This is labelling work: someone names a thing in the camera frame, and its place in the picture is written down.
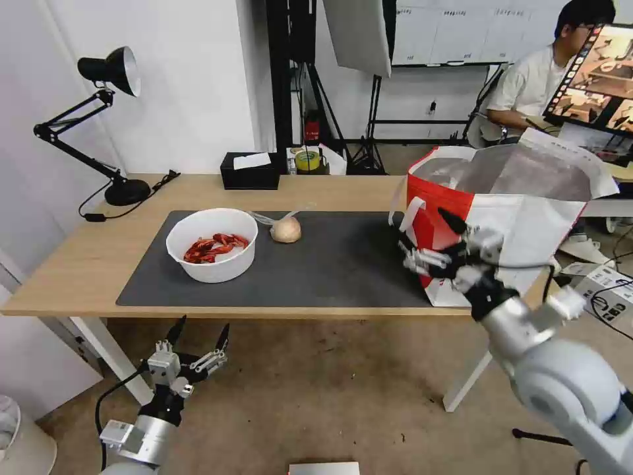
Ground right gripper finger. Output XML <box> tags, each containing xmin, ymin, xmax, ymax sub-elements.
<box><xmin>438</xmin><ymin>207</ymin><xmax>504</xmax><ymax>258</ymax></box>
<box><xmin>397</xmin><ymin>239</ymin><xmax>454</xmax><ymax>274</ymax></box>

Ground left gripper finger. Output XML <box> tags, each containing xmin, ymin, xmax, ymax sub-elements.
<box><xmin>190</xmin><ymin>323</ymin><xmax>231</xmax><ymax>375</ymax></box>
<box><xmin>156</xmin><ymin>314</ymin><xmax>188</xmax><ymax>355</ymax></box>

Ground red and white takeout bag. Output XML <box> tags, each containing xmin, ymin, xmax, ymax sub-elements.
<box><xmin>388</xmin><ymin>127</ymin><xmax>620</xmax><ymax>307</ymax></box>

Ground white plastic bowl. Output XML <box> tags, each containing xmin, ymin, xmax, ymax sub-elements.
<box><xmin>166</xmin><ymin>208</ymin><xmax>259</xmax><ymax>284</ymax></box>

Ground red crayfish shells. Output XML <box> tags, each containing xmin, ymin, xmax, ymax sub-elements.
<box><xmin>183</xmin><ymin>232</ymin><xmax>250</xmax><ymax>265</ymax></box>

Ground dark grey desk mat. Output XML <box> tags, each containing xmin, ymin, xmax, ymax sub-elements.
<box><xmin>116</xmin><ymin>210</ymin><xmax>437</xmax><ymax>307</ymax></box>

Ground wooden table with white legs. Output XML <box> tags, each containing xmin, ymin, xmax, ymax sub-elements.
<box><xmin>0</xmin><ymin>173</ymin><xmax>495</xmax><ymax>412</ymax></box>

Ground white cardboard box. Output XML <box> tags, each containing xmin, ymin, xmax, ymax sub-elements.
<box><xmin>563</xmin><ymin>262</ymin><xmax>633</xmax><ymax>329</ymax></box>

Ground beige round bun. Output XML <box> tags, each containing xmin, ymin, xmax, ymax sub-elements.
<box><xmin>270</xmin><ymin>217</ymin><xmax>302</xmax><ymax>244</ymax></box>

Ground black floor stand base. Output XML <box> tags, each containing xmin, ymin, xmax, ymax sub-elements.
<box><xmin>512</xmin><ymin>427</ymin><xmax>574</xmax><ymax>447</ymax></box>

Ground black tripod stand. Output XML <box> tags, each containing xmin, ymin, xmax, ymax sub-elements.
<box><xmin>346</xmin><ymin>74</ymin><xmax>392</xmax><ymax>175</ymax></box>

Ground white bin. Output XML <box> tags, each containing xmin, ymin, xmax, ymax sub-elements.
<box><xmin>0</xmin><ymin>395</ymin><xmax>58</xmax><ymax>475</ymax></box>

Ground white desk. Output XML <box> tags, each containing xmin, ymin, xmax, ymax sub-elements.
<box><xmin>582</xmin><ymin>162</ymin><xmax>633</xmax><ymax>220</ymax></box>

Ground black desk lamp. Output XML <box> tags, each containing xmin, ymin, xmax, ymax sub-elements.
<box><xmin>33</xmin><ymin>46</ymin><xmax>152</xmax><ymax>207</ymax></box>

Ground person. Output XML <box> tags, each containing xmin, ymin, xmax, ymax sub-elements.
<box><xmin>486</xmin><ymin>0</ymin><xmax>617</xmax><ymax>145</ymax></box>

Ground white robot front shell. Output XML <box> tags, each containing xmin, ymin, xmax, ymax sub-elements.
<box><xmin>288</xmin><ymin>461</ymin><xmax>361</xmax><ymax>475</ymax></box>

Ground black tissue box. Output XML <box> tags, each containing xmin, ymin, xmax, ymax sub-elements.
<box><xmin>220</xmin><ymin>151</ymin><xmax>281</xmax><ymax>191</ymax></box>

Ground white tissue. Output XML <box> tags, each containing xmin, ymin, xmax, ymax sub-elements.
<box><xmin>232</xmin><ymin>152</ymin><xmax>273</xmax><ymax>172</ymax></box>

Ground whiteboard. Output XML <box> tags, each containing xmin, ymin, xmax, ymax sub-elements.
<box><xmin>390</xmin><ymin>0</ymin><xmax>574</xmax><ymax>68</ymax></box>

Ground computer monitor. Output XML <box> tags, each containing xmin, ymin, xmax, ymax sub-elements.
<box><xmin>542</xmin><ymin>22</ymin><xmax>633</xmax><ymax>133</ymax></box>

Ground white softbox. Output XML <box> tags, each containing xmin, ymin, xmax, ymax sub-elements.
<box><xmin>322</xmin><ymin>0</ymin><xmax>393</xmax><ymax>78</ymax></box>

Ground black metal rack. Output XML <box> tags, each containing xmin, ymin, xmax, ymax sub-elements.
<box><xmin>266</xmin><ymin>0</ymin><xmax>318</xmax><ymax>174</ymax></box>

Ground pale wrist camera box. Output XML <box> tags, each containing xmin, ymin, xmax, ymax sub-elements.
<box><xmin>454</xmin><ymin>266</ymin><xmax>488</xmax><ymax>293</ymax></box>
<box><xmin>148</xmin><ymin>351</ymin><xmax>182</xmax><ymax>385</ymax></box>

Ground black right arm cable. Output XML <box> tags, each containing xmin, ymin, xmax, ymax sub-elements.
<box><xmin>498</xmin><ymin>261</ymin><xmax>556</xmax><ymax>309</ymax></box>

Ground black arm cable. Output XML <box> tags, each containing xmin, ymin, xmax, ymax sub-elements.
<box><xmin>95</xmin><ymin>368</ymin><xmax>154</xmax><ymax>474</ymax></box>
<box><xmin>498</xmin><ymin>261</ymin><xmax>556</xmax><ymax>309</ymax></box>

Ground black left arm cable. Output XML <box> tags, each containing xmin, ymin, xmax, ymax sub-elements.
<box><xmin>95</xmin><ymin>368</ymin><xmax>154</xmax><ymax>474</ymax></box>

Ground black lamp cable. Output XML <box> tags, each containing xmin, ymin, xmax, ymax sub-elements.
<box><xmin>78</xmin><ymin>170</ymin><xmax>181</xmax><ymax>222</ymax></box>

